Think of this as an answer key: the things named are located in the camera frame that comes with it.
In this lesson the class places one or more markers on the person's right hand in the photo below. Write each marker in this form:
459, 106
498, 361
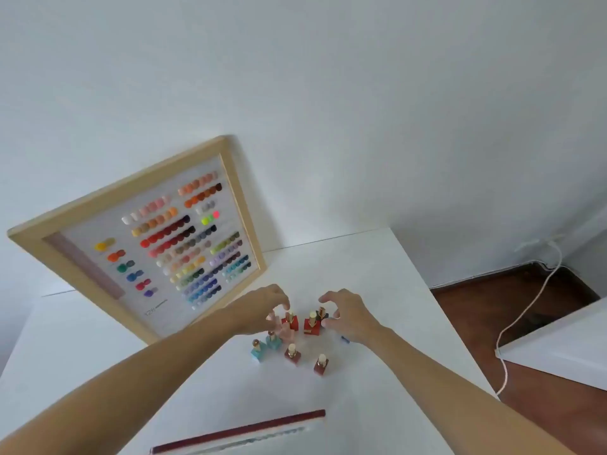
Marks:
355, 319

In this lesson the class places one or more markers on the person's left hand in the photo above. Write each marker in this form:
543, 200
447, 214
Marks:
258, 310

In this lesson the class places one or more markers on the person's left fingers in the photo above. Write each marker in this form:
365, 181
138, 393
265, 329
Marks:
280, 298

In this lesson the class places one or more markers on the person's right thumb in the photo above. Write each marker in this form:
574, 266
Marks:
336, 314

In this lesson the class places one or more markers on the black polish bottle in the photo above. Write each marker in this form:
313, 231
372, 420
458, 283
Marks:
323, 316

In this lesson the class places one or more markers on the red square polish bottle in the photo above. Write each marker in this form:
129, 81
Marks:
290, 323

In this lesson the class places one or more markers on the person's left forearm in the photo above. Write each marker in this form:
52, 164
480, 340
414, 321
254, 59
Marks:
133, 388

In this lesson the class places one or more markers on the person's right forearm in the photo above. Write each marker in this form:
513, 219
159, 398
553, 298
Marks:
455, 398

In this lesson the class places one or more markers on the cluster of nail polish bottles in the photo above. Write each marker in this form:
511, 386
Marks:
292, 353

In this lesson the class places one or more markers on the flat box with maroon edge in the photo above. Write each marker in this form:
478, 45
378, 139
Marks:
246, 433

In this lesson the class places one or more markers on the wooden framed nail colour chart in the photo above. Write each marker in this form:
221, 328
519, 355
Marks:
142, 241

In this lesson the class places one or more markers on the white side table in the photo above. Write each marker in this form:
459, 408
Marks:
564, 348

